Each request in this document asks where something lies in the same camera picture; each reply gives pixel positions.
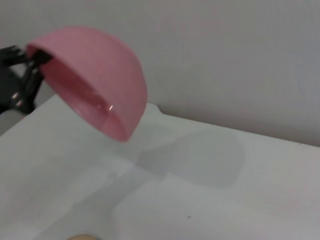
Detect pink plastic bowl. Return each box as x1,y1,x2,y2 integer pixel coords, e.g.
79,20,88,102
25,25,149,144

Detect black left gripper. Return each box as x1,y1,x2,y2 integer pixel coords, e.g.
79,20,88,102
0,45,54,116

